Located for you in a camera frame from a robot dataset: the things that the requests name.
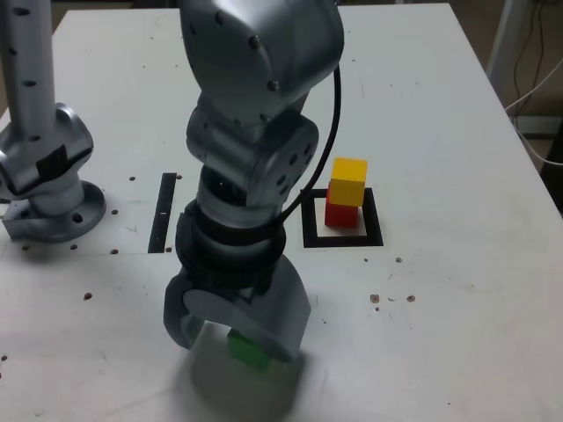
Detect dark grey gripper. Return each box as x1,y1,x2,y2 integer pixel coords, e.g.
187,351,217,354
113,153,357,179
163,256,314,364

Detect green cube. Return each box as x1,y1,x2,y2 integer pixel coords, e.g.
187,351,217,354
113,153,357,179
226,330,274,370

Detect red cube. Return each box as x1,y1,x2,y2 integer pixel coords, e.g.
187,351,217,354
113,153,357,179
324,187,360,229

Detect yellow cube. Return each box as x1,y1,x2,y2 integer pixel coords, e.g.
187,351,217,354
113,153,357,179
329,156,369,207

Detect black tape square outline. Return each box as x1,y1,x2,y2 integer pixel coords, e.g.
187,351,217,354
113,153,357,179
299,187,384,250

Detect black tape strip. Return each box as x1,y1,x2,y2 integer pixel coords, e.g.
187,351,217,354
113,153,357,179
147,172,178,255

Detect grey box on floor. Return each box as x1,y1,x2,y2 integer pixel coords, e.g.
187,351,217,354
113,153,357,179
512,114,563,138

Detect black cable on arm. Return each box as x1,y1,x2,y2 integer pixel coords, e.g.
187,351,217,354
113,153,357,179
272,65,345,230

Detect white cable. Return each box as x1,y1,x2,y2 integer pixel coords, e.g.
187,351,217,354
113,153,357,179
504,59,563,166

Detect thin black cable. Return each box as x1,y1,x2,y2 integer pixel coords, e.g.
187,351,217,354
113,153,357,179
535,0,545,91
512,0,542,102

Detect white metal post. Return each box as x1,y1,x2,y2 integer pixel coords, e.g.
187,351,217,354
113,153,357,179
485,0,519,91

